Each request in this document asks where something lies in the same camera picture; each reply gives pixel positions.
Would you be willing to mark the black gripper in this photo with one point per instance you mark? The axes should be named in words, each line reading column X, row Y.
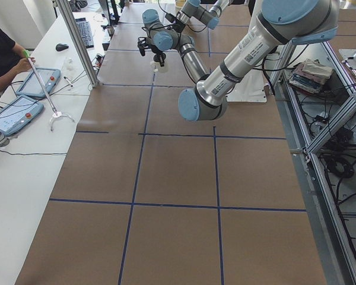
column 159, row 57

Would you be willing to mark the white ribbed HOME mug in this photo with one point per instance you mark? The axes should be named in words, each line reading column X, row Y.
column 158, row 67

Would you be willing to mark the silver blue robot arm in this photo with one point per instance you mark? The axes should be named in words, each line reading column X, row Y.
column 276, row 23
column 210, row 18

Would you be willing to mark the black keyboard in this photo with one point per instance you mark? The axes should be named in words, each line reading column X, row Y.
column 85, row 33

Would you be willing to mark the black computer mouse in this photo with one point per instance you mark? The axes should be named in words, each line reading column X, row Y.
column 61, row 46

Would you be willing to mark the long reacher grabber stick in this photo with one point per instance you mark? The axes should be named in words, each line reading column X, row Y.
column 56, row 114

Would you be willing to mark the upper blue teach pendant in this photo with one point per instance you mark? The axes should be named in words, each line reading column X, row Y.
column 31, row 86

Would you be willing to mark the blue teach pendant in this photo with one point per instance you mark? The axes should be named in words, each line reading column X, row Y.
column 31, row 86
column 17, row 114

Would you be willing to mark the lower blue teach pendant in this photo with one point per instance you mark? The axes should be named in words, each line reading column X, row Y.
column 17, row 114

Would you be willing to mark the stack of books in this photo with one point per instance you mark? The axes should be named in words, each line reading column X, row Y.
column 310, row 76

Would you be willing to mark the person in black shirt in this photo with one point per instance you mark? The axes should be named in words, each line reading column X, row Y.
column 12, row 60

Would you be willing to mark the white pillar with base plate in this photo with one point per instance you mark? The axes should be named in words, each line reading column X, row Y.
column 250, row 89

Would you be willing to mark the aluminium frame post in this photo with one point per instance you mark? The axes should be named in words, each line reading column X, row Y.
column 69, row 20

